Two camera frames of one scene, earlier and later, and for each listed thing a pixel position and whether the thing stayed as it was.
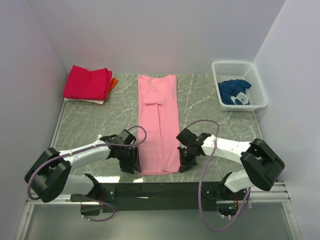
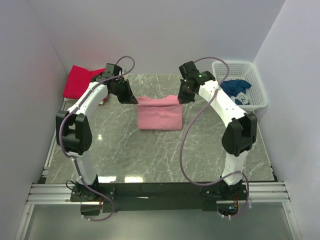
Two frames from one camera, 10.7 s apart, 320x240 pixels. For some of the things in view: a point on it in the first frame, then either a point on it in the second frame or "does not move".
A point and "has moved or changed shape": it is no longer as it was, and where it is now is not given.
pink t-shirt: x=158 y=115 has moved or changed shape
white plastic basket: x=245 y=70 does not move
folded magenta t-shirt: x=93 y=84 does not move
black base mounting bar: x=165 y=196 does not move
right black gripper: x=185 y=165 -> x=183 y=99
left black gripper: x=133 y=162 -> x=129 y=98
